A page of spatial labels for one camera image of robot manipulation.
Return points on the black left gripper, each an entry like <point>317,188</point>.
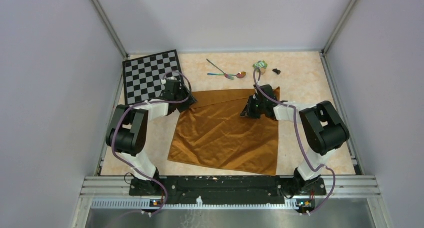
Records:
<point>191,101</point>

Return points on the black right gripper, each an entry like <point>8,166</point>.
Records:
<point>248,112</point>

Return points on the brown cloth napkin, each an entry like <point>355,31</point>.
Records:
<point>211,133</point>

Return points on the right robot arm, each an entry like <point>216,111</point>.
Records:
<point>319,131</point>

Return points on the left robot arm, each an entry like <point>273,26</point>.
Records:
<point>127,133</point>

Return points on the iridescent metal spoon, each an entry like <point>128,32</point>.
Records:
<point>239,75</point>

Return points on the iridescent metal fork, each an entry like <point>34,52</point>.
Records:
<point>218,68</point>

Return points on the black white checkerboard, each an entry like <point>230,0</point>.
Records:
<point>142,76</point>

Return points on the green numbered wooden block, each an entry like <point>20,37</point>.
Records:
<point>262,66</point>

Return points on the small black object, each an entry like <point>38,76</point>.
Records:
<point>277,71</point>

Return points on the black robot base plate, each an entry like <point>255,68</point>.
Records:
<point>225,190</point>

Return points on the aluminium frame rail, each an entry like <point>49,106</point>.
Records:
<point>113,192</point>

